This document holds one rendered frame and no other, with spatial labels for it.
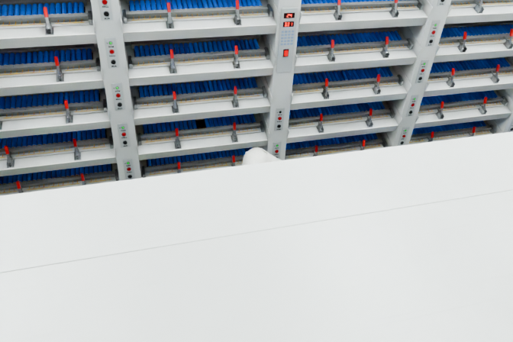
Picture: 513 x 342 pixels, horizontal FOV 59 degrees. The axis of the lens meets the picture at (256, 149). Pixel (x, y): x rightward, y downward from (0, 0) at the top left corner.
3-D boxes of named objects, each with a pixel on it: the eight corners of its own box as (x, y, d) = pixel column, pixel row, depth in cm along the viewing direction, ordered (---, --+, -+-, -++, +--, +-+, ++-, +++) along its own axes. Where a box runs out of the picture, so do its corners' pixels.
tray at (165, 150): (266, 145, 222) (269, 133, 214) (138, 160, 207) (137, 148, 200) (257, 114, 233) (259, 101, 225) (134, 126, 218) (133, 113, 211)
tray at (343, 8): (424, 25, 205) (437, -1, 194) (296, 32, 191) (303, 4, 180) (405, -3, 216) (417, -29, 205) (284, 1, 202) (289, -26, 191)
